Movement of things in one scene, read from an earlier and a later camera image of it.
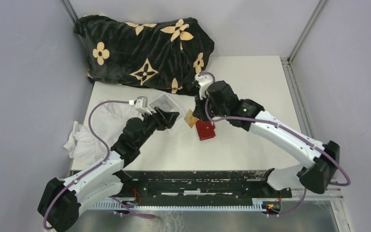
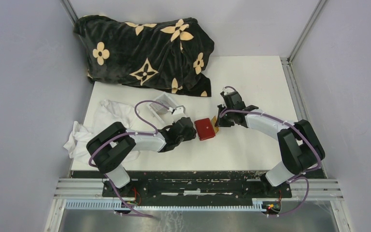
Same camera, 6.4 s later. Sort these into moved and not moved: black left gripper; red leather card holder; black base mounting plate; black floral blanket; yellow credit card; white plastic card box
Moved: black left gripper; yellow credit card
Not moved: black base mounting plate; black floral blanket; white plastic card box; red leather card holder
